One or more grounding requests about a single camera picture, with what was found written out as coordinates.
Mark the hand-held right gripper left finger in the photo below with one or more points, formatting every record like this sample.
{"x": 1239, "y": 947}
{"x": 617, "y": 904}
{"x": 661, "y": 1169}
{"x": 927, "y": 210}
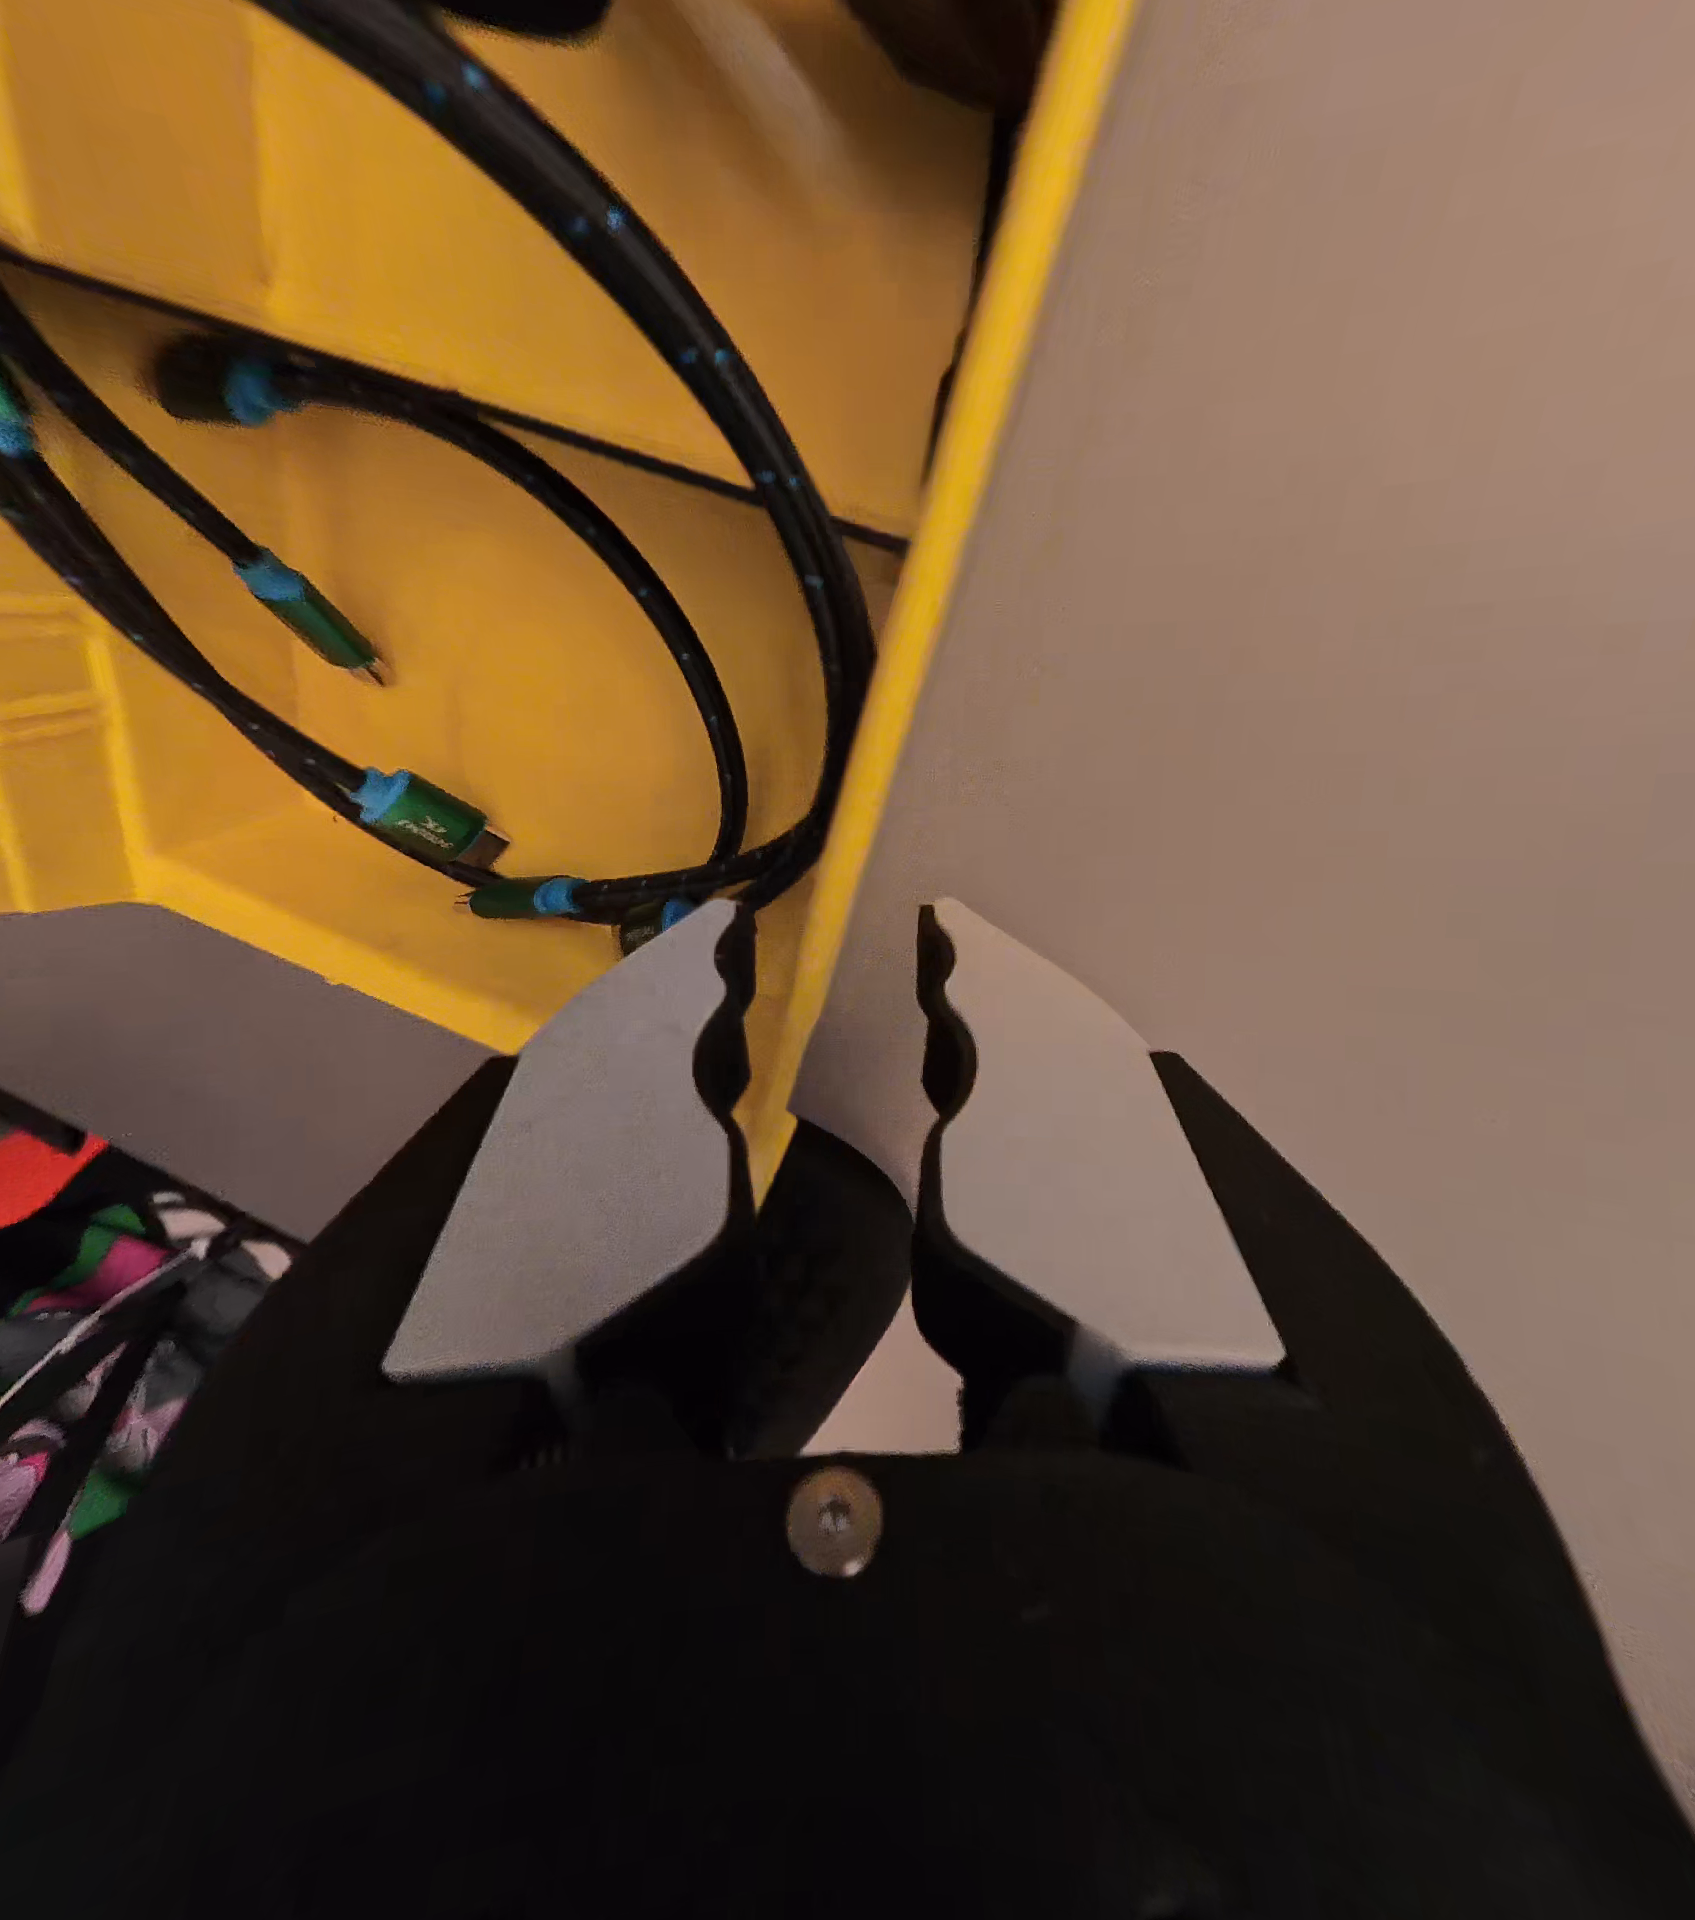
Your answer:
{"x": 591, "y": 1184}

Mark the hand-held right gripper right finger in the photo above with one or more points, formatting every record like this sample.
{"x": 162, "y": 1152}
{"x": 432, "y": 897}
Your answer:
{"x": 1071, "y": 1184}

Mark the yellow plastic bin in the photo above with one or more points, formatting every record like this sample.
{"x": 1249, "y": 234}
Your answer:
{"x": 531, "y": 720}

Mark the black rough rounded object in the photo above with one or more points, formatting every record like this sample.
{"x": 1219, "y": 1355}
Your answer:
{"x": 831, "y": 1274}

